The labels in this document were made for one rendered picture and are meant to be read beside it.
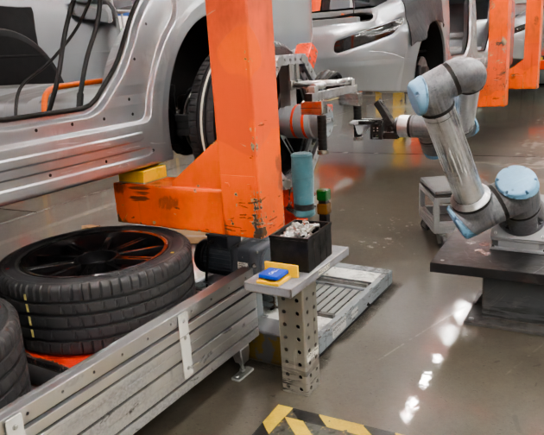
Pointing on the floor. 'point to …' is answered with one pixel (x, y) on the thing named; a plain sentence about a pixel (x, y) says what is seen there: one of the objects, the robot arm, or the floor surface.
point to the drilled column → (300, 342)
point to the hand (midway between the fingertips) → (353, 120)
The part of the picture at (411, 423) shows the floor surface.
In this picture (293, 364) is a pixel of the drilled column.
